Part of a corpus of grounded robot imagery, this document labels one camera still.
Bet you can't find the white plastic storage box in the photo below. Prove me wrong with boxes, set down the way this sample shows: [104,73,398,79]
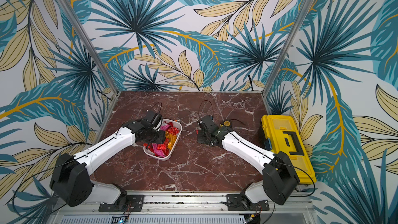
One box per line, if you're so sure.
[143,119,183,161]

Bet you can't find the yellow black tape measure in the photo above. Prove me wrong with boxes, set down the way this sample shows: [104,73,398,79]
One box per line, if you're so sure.
[220,120,232,128]

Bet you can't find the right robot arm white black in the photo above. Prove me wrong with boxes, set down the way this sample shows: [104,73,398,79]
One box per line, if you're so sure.
[198,115,300,205]

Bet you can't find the magenta tea bag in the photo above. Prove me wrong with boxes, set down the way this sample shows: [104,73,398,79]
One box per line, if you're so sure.
[160,123,171,131]

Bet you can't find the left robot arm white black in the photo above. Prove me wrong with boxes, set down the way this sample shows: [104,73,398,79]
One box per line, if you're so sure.
[50,110,165,211]

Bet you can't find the aluminium front rail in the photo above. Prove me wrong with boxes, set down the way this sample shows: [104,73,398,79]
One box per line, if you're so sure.
[47,191,320,224]

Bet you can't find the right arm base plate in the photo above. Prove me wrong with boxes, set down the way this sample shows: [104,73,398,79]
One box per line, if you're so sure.
[225,194,269,212]

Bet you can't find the yellow black toolbox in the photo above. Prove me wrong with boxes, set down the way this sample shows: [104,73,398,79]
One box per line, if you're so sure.
[258,115,317,185]

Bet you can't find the red tea bag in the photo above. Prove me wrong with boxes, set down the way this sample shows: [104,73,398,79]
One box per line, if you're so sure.
[152,144,170,157]
[143,143,154,153]

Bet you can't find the orange tea bag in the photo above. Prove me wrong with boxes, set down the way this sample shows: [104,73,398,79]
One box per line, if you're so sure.
[166,132,177,150]

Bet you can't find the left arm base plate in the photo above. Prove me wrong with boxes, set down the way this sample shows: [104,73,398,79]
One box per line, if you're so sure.
[98,195,145,213]

